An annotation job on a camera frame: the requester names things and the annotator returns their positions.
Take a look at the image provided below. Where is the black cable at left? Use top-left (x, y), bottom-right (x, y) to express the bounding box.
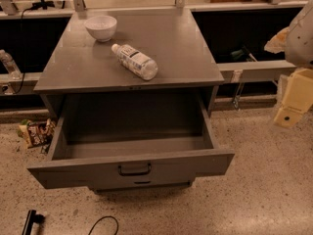
top-left (13, 3), bottom-right (43, 95)

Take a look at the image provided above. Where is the black tool on floor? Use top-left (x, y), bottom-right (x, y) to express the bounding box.
top-left (22, 210), bottom-right (45, 235)

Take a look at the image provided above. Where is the white ceramic bowl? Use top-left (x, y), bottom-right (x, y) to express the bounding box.
top-left (84, 16), bottom-right (117, 42)

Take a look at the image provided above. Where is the grey metal rail left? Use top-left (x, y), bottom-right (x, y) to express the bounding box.
top-left (0, 72), bottom-right (41, 96)

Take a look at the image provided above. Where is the black cable on floor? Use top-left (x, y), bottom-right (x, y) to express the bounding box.
top-left (87, 215), bottom-right (120, 235)

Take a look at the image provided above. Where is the grey metal rail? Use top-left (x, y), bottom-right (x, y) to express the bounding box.
top-left (0, 72), bottom-right (41, 96)
top-left (217, 60), bottom-right (295, 83)

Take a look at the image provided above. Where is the grey metal rail right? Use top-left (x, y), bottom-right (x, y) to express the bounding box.
top-left (217, 60), bottom-right (295, 83)

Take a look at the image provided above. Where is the plastic bottle at left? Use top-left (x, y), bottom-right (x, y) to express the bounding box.
top-left (0, 50), bottom-right (22, 80)

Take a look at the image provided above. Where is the grey metal drawer cabinet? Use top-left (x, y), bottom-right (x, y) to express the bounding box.
top-left (33, 7), bottom-right (226, 194)

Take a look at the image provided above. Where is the clear plastic water bottle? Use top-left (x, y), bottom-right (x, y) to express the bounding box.
top-left (112, 44), bottom-right (158, 80)

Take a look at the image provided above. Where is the snack bag on floor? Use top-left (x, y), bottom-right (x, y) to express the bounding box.
top-left (18, 118), bottom-right (56, 148)

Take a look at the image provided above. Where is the grey top drawer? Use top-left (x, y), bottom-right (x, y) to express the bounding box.
top-left (28, 92), bottom-right (234, 191)

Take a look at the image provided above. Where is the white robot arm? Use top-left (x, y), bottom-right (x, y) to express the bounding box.
top-left (264, 0), bottom-right (313, 128)

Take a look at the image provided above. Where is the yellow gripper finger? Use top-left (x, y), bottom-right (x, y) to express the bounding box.
top-left (274, 69), bottom-right (313, 128)

